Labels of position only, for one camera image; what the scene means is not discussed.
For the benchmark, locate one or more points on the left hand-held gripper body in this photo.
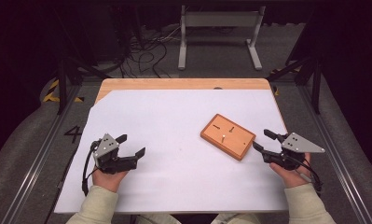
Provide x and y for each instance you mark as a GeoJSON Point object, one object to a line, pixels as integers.
{"type": "Point", "coordinates": [106, 149]}

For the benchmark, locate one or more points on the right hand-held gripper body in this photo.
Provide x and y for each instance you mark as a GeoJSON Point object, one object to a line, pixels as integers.
{"type": "Point", "coordinates": [298, 144]}

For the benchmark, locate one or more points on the wooden photo frame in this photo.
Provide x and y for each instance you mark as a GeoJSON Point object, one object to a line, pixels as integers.
{"type": "Point", "coordinates": [236, 141]}

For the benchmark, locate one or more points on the person's left hand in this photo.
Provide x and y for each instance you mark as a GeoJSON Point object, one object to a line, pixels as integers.
{"type": "Point", "coordinates": [107, 181]}

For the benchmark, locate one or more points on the person's right hand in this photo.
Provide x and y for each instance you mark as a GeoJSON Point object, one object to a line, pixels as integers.
{"type": "Point", "coordinates": [294, 178]}

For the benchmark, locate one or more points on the white paper sheet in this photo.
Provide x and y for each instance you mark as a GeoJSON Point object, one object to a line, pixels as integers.
{"type": "Point", "coordinates": [162, 124]}

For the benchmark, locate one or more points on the person's left leg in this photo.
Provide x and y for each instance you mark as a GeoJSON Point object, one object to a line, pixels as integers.
{"type": "Point", "coordinates": [157, 220]}

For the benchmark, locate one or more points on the person's leg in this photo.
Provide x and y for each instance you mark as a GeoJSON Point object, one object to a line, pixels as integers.
{"type": "Point", "coordinates": [157, 220]}
{"type": "Point", "coordinates": [236, 219]}

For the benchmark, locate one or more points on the person's right leg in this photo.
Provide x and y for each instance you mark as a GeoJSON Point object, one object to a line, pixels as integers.
{"type": "Point", "coordinates": [236, 219]}

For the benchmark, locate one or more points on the yellow black floor tape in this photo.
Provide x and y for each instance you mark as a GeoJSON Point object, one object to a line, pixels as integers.
{"type": "Point", "coordinates": [51, 93]}

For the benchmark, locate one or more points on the grey metal stand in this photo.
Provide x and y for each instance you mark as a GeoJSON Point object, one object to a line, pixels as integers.
{"type": "Point", "coordinates": [221, 19]}

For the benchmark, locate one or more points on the aluminium floor rail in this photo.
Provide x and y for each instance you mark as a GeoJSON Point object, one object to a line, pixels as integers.
{"type": "Point", "coordinates": [336, 155]}
{"type": "Point", "coordinates": [39, 160]}

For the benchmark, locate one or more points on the black metal frame stand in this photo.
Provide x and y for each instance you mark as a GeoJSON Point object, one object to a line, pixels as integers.
{"type": "Point", "coordinates": [315, 84]}
{"type": "Point", "coordinates": [62, 81]}

